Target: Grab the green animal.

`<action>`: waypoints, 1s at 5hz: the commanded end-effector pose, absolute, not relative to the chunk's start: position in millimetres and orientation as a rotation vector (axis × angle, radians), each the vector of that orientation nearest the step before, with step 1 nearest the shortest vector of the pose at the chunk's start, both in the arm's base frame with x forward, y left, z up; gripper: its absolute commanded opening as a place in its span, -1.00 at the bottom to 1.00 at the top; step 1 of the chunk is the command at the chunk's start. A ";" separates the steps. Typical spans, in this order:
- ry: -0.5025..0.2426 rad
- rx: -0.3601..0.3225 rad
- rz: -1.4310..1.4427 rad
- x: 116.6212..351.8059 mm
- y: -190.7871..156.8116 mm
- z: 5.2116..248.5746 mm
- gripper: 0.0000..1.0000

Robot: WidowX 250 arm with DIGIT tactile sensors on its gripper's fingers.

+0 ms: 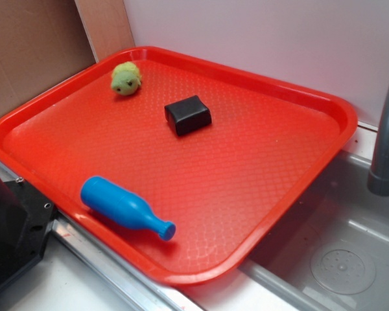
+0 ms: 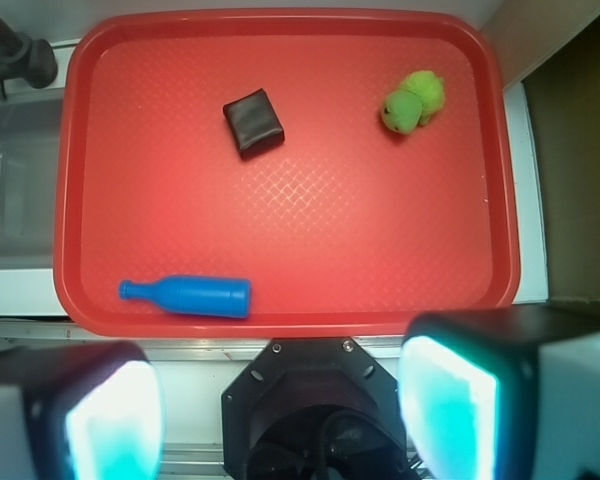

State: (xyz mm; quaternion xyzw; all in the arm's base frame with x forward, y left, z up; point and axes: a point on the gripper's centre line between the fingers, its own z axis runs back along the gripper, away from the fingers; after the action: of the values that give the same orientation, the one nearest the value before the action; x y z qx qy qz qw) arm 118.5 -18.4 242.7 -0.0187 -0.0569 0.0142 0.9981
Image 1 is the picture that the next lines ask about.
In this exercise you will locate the green plush animal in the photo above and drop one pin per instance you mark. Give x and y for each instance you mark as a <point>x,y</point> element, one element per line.
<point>126,79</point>

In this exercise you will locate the red plastic tray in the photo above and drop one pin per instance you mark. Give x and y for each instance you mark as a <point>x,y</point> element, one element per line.
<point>224,185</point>

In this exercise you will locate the brown cardboard panel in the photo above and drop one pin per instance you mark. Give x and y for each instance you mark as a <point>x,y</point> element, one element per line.
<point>42,43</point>

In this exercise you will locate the black rectangular block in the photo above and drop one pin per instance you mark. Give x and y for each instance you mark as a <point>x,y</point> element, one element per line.
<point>187,115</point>

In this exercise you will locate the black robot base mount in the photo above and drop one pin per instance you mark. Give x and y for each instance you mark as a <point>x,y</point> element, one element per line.
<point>26,217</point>

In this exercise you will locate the blue plastic bottle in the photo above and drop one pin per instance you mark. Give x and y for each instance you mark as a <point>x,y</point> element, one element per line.
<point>123,207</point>

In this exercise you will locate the grey plastic sink basin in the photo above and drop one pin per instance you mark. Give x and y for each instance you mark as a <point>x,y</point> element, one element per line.
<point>330,251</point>

